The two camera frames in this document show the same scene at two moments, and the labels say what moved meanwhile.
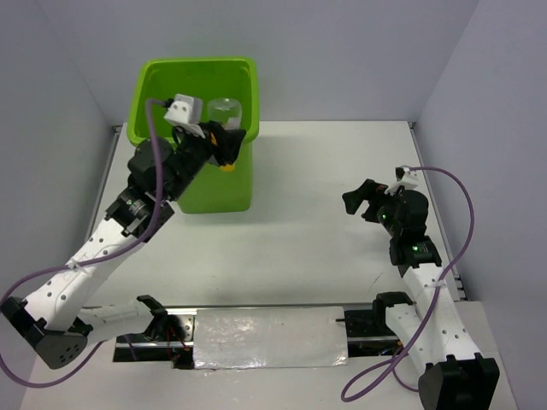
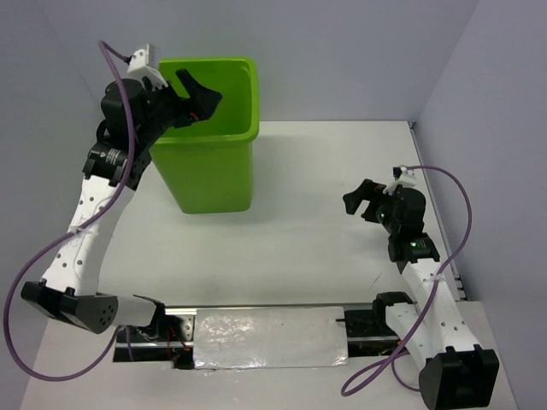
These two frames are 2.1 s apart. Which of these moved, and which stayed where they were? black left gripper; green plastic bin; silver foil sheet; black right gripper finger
Moved: black left gripper
Stayed: black right gripper finger; green plastic bin; silver foil sheet
